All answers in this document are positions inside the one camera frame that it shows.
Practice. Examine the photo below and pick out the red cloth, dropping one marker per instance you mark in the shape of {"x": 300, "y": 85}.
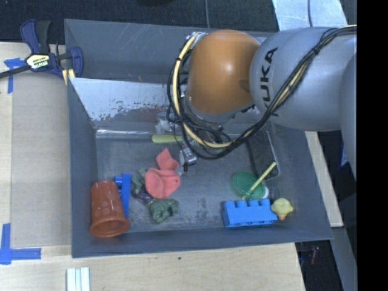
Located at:
{"x": 160, "y": 182}

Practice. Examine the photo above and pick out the green and purple toy figure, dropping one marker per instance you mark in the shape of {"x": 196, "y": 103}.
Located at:
{"x": 160, "y": 210}

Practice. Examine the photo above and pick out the green lid with yellow straw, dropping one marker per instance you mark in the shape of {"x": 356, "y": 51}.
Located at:
{"x": 245, "y": 183}

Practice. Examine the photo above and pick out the small blue toy brick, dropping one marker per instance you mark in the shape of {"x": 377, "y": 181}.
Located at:
{"x": 125, "y": 189}

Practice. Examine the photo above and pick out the dark flat block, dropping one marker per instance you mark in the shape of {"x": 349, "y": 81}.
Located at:
{"x": 262, "y": 155}

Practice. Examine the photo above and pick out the large blue toy brick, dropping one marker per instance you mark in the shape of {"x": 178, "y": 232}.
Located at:
{"x": 248, "y": 215}

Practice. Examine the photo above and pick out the orange-brown plastic cup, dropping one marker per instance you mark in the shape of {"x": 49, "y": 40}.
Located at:
{"x": 106, "y": 205}

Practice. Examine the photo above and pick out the yellow toy duck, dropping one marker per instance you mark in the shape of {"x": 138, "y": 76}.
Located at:
{"x": 282, "y": 207}

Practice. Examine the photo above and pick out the grey metal bin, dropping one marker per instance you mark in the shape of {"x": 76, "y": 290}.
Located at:
{"x": 121, "y": 47}

